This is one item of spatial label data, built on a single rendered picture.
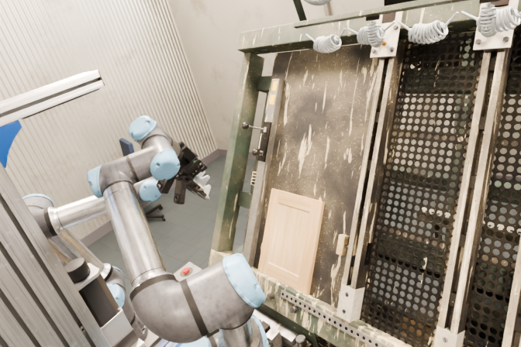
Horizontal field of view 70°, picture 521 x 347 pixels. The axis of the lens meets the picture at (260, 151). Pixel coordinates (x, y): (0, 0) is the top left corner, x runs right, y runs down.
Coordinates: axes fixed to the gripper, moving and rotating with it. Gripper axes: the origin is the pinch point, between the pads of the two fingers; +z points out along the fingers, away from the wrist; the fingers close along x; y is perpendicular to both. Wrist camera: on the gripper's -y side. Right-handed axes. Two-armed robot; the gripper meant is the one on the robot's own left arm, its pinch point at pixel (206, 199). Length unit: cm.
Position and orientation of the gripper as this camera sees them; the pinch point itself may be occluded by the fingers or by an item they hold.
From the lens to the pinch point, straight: 165.5
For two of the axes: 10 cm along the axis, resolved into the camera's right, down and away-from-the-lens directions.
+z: 5.2, 5.7, 6.4
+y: 4.3, -8.2, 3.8
